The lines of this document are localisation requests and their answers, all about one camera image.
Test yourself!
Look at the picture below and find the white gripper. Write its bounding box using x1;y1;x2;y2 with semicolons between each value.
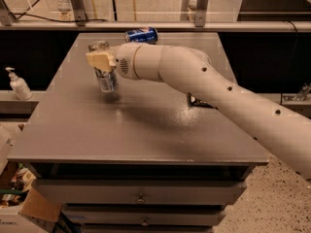
86;43;142;80

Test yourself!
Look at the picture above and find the silver redbull can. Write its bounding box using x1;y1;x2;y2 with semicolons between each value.
88;41;119;93

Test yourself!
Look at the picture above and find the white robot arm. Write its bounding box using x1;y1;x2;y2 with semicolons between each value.
86;43;311;181

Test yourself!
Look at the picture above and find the blue pepsi can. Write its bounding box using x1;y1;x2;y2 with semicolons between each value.
125;27;157;44

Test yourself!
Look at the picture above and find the white pump bottle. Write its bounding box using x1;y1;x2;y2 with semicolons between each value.
5;67;32;101

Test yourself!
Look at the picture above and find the black snack bar wrapper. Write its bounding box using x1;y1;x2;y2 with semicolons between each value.
187;93;213;109

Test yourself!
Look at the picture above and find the grey drawer cabinet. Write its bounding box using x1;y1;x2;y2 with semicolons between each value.
10;33;267;233

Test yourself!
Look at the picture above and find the cardboard box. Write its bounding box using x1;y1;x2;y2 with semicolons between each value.
0;124;61;222

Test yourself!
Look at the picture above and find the white box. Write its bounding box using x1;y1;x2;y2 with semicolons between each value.
0;206;49;233

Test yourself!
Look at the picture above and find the black cable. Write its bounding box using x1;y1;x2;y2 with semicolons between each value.
9;0;110;24

